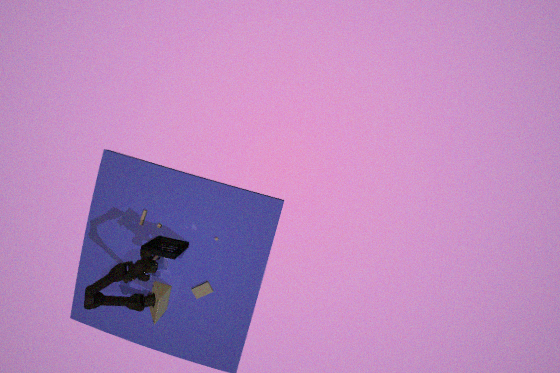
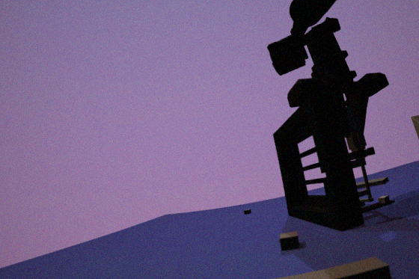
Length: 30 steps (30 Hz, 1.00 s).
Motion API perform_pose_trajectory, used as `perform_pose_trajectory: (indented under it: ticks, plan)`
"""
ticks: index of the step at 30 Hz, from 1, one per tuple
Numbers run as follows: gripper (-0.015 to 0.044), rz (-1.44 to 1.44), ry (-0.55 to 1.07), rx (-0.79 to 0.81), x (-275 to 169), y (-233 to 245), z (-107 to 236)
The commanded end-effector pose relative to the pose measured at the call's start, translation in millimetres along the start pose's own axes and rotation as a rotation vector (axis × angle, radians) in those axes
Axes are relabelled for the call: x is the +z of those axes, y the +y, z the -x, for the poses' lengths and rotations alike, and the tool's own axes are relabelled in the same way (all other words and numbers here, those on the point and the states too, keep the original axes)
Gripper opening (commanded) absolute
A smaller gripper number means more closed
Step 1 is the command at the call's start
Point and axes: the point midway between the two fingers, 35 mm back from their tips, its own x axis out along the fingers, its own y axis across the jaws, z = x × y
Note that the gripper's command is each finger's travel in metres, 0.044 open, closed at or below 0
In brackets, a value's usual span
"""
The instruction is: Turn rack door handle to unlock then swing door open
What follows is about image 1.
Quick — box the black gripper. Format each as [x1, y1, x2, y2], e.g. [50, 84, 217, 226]
[138, 248, 154, 282]

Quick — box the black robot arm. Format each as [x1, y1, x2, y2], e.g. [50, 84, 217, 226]
[84, 258, 158, 312]

